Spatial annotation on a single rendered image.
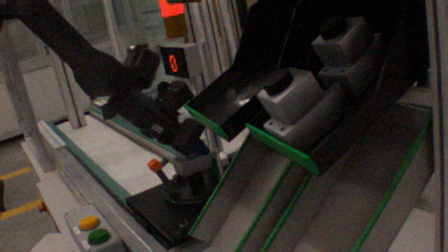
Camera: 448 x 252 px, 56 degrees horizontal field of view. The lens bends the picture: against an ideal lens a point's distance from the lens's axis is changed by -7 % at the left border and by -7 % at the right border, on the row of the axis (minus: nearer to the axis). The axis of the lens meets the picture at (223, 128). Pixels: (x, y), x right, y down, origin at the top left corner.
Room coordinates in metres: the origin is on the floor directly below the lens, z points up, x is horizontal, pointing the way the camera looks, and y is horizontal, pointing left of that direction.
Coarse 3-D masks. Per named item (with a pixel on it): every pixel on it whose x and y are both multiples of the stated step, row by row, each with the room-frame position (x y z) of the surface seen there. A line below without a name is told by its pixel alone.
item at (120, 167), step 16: (128, 128) 1.47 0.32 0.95; (112, 144) 1.43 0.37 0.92; (128, 144) 1.39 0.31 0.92; (144, 144) 1.35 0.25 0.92; (160, 144) 1.23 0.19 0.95; (80, 160) 1.26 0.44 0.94; (96, 160) 1.30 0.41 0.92; (112, 160) 1.27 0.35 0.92; (128, 160) 1.24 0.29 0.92; (144, 160) 1.21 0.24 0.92; (160, 160) 1.19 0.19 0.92; (96, 176) 1.10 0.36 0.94; (112, 176) 1.14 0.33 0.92; (128, 176) 1.12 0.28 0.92; (144, 176) 1.09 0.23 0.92; (112, 192) 0.97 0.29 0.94; (128, 192) 0.94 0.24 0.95; (128, 208) 0.87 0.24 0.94; (160, 240) 0.72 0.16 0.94
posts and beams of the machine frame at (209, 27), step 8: (208, 0) 1.76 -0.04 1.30; (200, 8) 1.76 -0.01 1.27; (208, 8) 1.76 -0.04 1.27; (200, 16) 1.77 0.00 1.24; (208, 16) 1.75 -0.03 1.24; (208, 24) 1.75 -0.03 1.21; (216, 24) 1.77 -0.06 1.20; (208, 32) 1.75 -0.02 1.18; (216, 32) 1.76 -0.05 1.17; (208, 40) 1.75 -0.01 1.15; (216, 40) 1.76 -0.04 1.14; (208, 48) 1.77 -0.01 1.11; (216, 48) 1.77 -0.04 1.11; (208, 56) 1.78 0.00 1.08; (216, 56) 1.75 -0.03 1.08; (216, 64) 1.75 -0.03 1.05; (224, 64) 1.76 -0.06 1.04; (216, 72) 1.75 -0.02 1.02
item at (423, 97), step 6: (408, 90) 0.40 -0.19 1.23; (414, 90) 0.40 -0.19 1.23; (420, 90) 0.39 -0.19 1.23; (426, 90) 0.39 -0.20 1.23; (402, 96) 0.41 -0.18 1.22; (408, 96) 0.40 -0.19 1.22; (414, 96) 0.40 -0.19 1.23; (420, 96) 0.39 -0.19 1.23; (426, 96) 0.38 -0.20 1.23; (408, 102) 0.40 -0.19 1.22; (414, 102) 0.40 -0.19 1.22; (420, 102) 0.39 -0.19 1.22; (426, 102) 0.38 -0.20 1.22
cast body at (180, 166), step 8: (176, 152) 0.82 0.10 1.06; (176, 160) 0.80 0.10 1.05; (184, 160) 0.79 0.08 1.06; (192, 160) 0.79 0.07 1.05; (200, 160) 0.80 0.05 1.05; (208, 160) 0.81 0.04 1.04; (176, 168) 0.81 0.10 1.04; (184, 168) 0.78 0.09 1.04; (192, 168) 0.79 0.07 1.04; (200, 168) 0.80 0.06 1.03; (184, 176) 0.78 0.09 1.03
